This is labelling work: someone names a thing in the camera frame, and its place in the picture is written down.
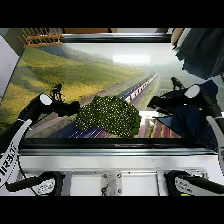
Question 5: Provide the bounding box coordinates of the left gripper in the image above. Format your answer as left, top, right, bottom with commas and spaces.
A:
55, 100, 81, 118

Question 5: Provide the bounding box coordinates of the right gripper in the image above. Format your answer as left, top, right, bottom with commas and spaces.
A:
146, 95, 175, 111

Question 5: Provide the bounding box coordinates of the dark blue garment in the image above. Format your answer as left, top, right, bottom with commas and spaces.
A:
155, 79, 222, 152

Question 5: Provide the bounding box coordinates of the green dotted garment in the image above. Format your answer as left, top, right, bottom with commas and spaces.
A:
75, 95, 143, 139

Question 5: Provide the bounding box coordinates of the dark grey garment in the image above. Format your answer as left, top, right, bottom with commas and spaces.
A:
173, 27, 224, 81

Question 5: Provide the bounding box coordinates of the brown wooden rack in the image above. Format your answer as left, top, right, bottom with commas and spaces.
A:
20, 27, 65, 48

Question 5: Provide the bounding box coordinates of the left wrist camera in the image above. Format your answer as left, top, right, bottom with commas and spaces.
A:
49, 82, 66, 103

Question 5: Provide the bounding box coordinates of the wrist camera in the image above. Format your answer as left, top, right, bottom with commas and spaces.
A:
170, 76, 186, 92
49, 82, 66, 103

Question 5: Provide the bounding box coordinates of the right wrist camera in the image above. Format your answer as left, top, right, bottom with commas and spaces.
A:
170, 76, 186, 92

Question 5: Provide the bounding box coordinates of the silver frame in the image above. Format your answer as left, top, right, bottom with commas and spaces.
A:
0, 147, 224, 197

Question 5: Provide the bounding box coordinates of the black cable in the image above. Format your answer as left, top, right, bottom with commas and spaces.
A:
17, 155, 41, 197

